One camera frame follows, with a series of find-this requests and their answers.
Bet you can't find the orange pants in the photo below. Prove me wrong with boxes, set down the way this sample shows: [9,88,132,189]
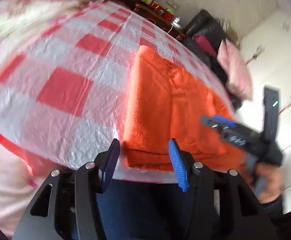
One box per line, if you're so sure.
[123,46,244,171]

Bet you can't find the person's right hand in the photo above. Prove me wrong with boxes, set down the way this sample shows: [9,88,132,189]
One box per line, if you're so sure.
[255,163,282,204]

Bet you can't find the pink floral pillow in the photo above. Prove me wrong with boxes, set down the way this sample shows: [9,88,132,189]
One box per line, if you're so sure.
[217,39,253,101]

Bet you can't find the maroon cushion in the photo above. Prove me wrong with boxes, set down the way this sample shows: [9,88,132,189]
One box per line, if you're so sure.
[193,34,217,58]

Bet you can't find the white wardrobe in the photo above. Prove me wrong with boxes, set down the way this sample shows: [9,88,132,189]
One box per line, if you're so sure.
[237,10,291,213]

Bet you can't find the black leather armchair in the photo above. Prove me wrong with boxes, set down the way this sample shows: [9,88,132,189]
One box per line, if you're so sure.
[181,9,244,111]

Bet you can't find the white device on nightstand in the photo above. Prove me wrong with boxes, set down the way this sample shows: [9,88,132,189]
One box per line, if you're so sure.
[172,17,182,30]

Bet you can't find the pink checkered tablecloth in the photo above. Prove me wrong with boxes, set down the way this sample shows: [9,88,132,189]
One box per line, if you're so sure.
[0,2,234,183]

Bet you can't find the red container on nightstand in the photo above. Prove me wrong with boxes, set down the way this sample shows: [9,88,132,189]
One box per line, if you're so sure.
[162,11,174,22]

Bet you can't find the dark wooden nightstand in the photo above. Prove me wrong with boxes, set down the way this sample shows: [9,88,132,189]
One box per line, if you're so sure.
[133,3,186,42]

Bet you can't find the wall socket plate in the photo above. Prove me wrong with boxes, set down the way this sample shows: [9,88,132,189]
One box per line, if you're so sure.
[165,0,180,11]

